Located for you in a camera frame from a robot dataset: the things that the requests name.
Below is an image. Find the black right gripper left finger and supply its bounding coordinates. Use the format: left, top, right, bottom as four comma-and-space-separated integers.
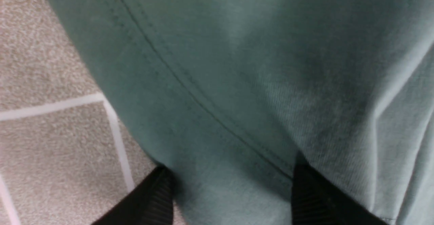
93, 165, 175, 225

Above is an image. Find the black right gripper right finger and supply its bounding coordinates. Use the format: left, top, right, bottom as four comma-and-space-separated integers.
291, 154, 386, 225

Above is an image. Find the green long-sleeve shirt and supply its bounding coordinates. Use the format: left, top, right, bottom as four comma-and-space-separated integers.
48, 0, 433, 225

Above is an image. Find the grey checked tablecloth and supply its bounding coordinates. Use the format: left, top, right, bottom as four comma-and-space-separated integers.
0, 0, 154, 225

